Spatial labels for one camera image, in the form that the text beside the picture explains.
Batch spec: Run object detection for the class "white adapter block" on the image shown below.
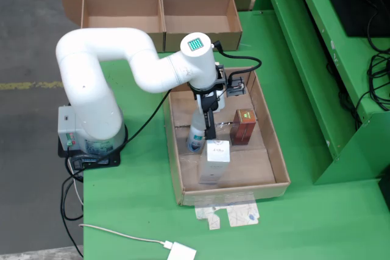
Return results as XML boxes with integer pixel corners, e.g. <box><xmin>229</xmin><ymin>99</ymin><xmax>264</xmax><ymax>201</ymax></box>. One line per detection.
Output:
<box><xmin>166</xmin><ymin>241</ymin><xmax>197</xmax><ymax>260</ymax></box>

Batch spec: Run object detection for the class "tall white product box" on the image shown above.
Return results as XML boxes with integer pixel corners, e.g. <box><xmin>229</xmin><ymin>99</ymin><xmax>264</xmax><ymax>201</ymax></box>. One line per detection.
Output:
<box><xmin>198</xmin><ymin>139</ymin><xmax>231</xmax><ymax>185</ymax></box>

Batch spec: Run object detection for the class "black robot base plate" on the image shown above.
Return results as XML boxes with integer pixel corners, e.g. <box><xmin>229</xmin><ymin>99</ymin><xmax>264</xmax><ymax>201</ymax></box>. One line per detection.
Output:
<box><xmin>57</xmin><ymin>122</ymin><xmax>129</xmax><ymax>168</ymax></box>

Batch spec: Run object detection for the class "open cardboard box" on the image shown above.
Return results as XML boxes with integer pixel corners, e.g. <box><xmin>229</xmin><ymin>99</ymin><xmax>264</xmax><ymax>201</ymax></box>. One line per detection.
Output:
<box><xmin>160</xmin><ymin>0</ymin><xmax>252</xmax><ymax>53</ymax></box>
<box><xmin>62</xmin><ymin>0</ymin><xmax>167</xmax><ymax>54</ymax></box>

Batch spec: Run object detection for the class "green metal shelf unit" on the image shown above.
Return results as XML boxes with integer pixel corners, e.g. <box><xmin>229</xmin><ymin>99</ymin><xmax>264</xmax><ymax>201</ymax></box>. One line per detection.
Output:
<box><xmin>252</xmin><ymin>0</ymin><xmax>390</xmax><ymax>186</ymax></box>

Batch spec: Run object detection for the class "red orange product box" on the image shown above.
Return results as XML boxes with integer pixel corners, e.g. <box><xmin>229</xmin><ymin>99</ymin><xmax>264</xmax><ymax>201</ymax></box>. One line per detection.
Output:
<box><xmin>229</xmin><ymin>108</ymin><xmax>257</xmax><ymax>147</ymax></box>

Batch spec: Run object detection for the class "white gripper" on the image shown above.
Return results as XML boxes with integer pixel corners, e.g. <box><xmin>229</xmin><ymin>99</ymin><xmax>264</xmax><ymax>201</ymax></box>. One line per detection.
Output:
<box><xmin>194</xmin><ymin>88</ymin><xmax>227</xmax><ymax>141</ymax></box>

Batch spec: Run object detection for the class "flat patterned paper packaging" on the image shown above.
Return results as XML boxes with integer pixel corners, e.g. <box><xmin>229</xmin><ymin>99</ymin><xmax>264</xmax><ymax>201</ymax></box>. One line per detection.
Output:
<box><xmin>194</xmin><ymin>202</ymin><xmax>260</xmax><ymax>231</ymax></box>

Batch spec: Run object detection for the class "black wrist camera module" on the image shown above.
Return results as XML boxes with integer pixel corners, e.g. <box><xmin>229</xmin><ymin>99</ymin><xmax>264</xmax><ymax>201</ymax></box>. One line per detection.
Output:
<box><xmin>227</xmin><ymin>76</ymin><xmax>247</xmax><ymax>97</ymax></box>

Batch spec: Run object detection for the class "black cable bundle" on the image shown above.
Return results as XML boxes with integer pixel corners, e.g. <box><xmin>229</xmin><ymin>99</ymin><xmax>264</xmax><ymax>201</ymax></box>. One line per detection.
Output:
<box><xmin>325</xmin><ymin>0</ymin><xmax>390</xmax><ymax>133</ymax></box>

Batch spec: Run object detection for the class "black camera cable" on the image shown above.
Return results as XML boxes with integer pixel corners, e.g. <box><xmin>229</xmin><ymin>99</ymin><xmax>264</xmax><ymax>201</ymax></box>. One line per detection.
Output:
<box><xmin>211</xmin><ymin>40</ymin><xmax>263</xmax><ymax>83</ymax></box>

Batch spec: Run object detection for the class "white bottle teal label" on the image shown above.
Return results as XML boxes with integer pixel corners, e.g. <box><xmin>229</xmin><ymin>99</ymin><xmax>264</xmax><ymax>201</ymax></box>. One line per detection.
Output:
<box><xmin>186</xmin><ymin>109</ymin><xmax>207</xmax><ymax>153</ymax></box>

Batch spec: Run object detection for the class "grey robot controller box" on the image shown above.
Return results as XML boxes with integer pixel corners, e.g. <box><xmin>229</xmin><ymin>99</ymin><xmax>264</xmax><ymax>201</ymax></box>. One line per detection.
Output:
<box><xmin>57</xmin><ymin>106</ymin><xmax>82</xmax><ymax>151</ymax></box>

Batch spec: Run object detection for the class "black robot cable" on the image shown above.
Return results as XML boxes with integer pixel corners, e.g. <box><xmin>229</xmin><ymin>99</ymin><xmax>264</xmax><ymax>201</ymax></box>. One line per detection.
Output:
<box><xmin>87</xmin><ymin>89</ymin><xmax>172</xmax><ymax>168</ymax></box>

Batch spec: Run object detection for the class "shallow cardboard tray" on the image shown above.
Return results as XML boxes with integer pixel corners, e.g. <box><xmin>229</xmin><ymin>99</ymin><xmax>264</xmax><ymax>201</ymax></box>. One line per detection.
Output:
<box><xmin>163</xmin><ymin>65</ymin><xmax>292</xmax><ymax>206</ymax></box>

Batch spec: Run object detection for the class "white usb cable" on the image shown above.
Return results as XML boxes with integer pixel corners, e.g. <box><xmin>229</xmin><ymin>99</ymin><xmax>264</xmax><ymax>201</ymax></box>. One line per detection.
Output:
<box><xmin>78</xmin><ymin>223</ymin><xmax>169</xmax><ymax>247</ymax></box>

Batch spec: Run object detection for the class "black power cable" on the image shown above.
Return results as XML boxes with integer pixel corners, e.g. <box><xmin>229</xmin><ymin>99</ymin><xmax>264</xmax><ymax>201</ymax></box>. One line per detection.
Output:
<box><xmin>60</xmin><ymin>158</ymin><xmax>85</xmax><ymax>258</ymax></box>

